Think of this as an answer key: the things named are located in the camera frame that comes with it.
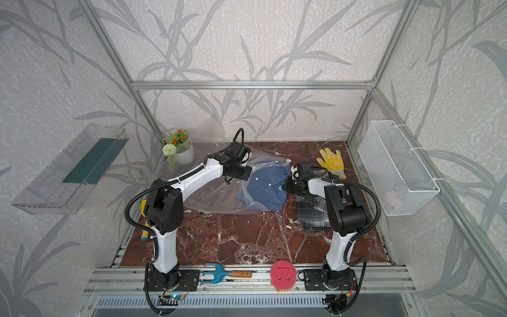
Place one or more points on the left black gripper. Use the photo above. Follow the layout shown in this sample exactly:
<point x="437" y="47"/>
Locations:
<point x="247" y="169"/>

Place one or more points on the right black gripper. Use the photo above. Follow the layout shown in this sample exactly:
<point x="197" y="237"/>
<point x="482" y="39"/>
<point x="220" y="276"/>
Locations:
<point x="286" y="185"/>

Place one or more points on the blue checked shirt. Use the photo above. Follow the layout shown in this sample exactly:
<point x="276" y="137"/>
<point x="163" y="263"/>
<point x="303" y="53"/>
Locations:
<point x="263" y="191"/>

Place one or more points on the clear plastic vacuum bag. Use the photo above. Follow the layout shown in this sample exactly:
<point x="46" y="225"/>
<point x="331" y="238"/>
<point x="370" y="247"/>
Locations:
<point x="219" y="197"/>

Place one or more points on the black plaid shirt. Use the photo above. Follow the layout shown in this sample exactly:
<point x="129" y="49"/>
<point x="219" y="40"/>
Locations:
<point x="312" y="213"/>

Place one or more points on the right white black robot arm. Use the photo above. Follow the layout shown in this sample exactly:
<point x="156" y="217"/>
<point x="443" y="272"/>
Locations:
<point x="353" y="210"/>

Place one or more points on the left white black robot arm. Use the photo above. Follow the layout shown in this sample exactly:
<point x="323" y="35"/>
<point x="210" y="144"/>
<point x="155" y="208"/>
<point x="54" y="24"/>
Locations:
<point x="164" y="208"/>

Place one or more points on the yellow work glove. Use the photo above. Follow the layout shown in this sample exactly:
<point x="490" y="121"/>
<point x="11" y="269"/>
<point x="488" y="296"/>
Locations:
<point x="332" y="161"/>

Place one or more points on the potted artificial flower plant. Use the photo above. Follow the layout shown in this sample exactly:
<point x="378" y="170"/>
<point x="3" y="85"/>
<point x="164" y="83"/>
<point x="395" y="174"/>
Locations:
<point x="178" y="148"/>

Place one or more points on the pink round scrub brush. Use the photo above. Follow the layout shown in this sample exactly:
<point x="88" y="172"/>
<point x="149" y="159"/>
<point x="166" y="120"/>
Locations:
<point x="283" y="275"/>

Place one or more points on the pink object in basket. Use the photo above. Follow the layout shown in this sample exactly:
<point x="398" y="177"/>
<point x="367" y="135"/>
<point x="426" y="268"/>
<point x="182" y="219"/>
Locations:
<point x="393" y="200"/>

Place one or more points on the yellow toy shovel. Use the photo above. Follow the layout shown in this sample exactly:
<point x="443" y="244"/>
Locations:
<point x="145" y="235"/>

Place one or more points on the small green circuit board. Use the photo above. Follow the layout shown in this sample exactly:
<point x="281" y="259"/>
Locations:
<point x="171" y="299"/>

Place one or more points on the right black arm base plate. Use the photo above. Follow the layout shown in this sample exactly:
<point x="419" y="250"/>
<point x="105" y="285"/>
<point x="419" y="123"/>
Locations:
<point x="313" y="278"/>

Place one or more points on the white wire mesh basket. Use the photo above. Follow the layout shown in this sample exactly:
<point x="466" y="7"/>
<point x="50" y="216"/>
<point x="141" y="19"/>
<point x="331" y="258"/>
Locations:
<point x="393" y="164"/>

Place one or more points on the blue garden fork wooden handle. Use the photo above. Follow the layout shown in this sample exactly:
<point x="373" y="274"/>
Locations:
<point x="219" y="273"/>

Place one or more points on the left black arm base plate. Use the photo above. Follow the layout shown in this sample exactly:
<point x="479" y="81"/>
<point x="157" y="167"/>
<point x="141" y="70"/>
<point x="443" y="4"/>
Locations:
<point x="184" y="280"/>

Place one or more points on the clear acrylic wall shelf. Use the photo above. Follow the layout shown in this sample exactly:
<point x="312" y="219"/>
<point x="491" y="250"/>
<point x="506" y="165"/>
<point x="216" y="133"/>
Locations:
<point x="64" y="185"/>

